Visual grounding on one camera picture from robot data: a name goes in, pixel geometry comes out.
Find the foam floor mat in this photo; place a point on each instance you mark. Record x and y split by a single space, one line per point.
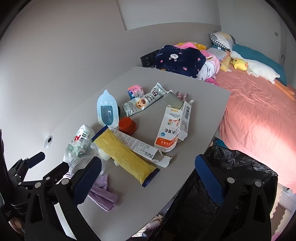
282 208

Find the pink blue puzzle cube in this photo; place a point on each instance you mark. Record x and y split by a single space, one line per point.
134 91

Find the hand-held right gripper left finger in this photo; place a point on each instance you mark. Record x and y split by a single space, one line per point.
89 178

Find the grey rectangular box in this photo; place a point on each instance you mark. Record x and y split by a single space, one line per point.
172 99

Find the checkered pillow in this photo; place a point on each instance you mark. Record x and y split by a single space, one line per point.
222 39

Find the orange round lid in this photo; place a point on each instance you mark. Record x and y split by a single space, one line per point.
126 124

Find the long white cardboard box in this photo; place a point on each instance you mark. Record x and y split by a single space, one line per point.
136 143

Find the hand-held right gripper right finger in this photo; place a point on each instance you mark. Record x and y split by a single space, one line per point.
208 178

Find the navy printed blanket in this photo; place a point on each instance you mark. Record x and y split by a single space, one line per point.
180 60

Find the pink white cartoon blanket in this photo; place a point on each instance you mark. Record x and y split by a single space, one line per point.
209 67

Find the white orange carton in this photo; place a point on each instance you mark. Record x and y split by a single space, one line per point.
166 129

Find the black trash bag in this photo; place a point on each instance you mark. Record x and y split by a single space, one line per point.
242 166

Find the light blue toy device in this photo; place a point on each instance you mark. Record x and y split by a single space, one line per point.
105 102

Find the silver snack wrapper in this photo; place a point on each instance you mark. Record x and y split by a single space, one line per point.
138 104

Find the pink yellow fleece cloth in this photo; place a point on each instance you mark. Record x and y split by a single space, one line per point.
189 45

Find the yellow patterned plush toy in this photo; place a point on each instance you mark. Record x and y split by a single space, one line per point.
225 64

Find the pink bed sheet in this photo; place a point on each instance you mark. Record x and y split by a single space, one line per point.
254 111

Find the pink white candy wrapper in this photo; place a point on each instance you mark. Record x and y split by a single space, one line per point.
185 96

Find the pale striped pillow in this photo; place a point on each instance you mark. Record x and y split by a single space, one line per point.
217 52

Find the white goose plush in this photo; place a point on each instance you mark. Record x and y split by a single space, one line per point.
259 68

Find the black wall socket panel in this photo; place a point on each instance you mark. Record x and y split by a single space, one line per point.
148 59

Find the yellow blue packet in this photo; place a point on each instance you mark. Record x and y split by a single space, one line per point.
122 155

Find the teal pillow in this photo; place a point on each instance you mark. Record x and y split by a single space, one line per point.
259 56

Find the clear plastic bottle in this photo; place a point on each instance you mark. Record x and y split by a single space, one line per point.
78 150

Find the yellow duck plush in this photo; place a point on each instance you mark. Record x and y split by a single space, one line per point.
240 63

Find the purple plastic bag roll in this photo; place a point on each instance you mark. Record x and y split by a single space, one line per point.
104 197

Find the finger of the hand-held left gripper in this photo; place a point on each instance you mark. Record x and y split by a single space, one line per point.
54 172
34 158

